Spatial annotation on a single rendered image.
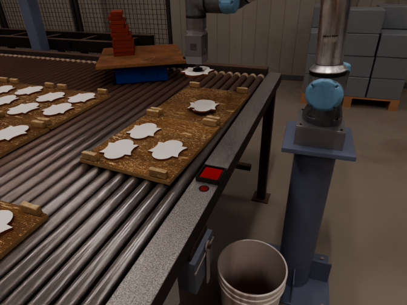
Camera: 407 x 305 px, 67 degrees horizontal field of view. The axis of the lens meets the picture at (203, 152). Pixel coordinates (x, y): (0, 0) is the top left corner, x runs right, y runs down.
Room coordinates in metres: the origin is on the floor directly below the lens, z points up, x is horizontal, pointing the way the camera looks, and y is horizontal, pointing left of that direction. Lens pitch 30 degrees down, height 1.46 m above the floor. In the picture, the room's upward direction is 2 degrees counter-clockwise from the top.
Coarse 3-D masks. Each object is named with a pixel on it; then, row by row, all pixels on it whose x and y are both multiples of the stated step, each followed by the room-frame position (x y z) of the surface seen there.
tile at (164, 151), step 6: (162, 144) 0.96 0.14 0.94; (168, 144) 0.95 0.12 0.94; (174, 144) 0.95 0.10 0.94; (180, 144) 0.95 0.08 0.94; (150, 150) 0.91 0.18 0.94; (156, 150) 0.91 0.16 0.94; (162, 150) 0.91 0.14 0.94; (168, 150) 0.91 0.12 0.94; (174, 150) 0.91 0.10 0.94; (180, 150) 0.91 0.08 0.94; (156, 156) 0.87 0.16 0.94; (162, 156) 0.87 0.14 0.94; (168, 156) 0.87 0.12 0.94; (174, 156) 0.87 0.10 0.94
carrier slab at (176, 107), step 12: (180, 96) 1.47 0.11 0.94; (192, 96) 1.46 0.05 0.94; (204, 96) 1.46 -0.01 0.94; (216, 96) 1.45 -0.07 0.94; (228, 96) 1.45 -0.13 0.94; (240, 96) 1.45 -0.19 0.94; (168, 108) 1.31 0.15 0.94; (180, 108) 1.31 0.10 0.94; (228, 108) 1.29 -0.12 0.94; (192, 120) 1.17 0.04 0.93
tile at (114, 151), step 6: (108, 144) 0.97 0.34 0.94; (114, 144) 0.97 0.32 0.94; (120, 144) 0.96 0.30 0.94; (126, 144) 0.96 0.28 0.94; (132, 144) 0.96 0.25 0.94; (102, 150) 0.92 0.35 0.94; (108, 150) 0.92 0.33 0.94; (114, 150) 0.92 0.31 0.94; (120, 150) 0.92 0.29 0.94; (126, 150) 0.92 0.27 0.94; (132, 150) 0.92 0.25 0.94; (108, 156) 0.88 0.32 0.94; (114, 156) 0.88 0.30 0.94; (120, 156) 0.88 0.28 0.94
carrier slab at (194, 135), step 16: (128, 128) 1.11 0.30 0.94; (176, 128) 1.10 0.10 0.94; (192, 128) 1.10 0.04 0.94; (208, 128) 1.09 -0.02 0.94; (144, 144) 0.98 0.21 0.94; (192, 144) 0.97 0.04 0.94; (80, 160) 0.89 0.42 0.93; (112, 160) 0.87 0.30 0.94; (128, 160) 0.86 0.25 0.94; (144, 160) 0.86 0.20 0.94; (176, 160) 0.86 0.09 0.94; (144, 176) 0.78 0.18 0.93; (176, 176) 0.78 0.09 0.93
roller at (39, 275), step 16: (128, 192) 0.73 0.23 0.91; (112, 208) 0.66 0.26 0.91; (96, 224) 0.60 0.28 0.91; (80, 240) 0.54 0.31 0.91; (64, 256) 0.49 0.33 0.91; (48, 272) 0.45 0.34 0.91; (16, 288) 0.41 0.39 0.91; (32, 288) 0.41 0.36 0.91; (0, 304) 0.37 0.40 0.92; (16, 304) 0.37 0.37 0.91
